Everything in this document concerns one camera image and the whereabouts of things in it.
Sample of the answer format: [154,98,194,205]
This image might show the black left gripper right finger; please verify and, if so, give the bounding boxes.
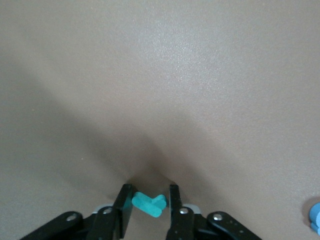
[164,184,263,240]

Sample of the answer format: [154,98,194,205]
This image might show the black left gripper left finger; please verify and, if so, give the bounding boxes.
[19,184,134,240]

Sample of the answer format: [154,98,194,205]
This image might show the teal foam letter r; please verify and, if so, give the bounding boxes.
[131,192,167,218]

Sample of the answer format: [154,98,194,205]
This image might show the brown table cover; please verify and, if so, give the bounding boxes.
[0,0,320,240]

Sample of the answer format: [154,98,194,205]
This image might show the blue foam letter q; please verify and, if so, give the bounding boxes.
[309,197,320,232]

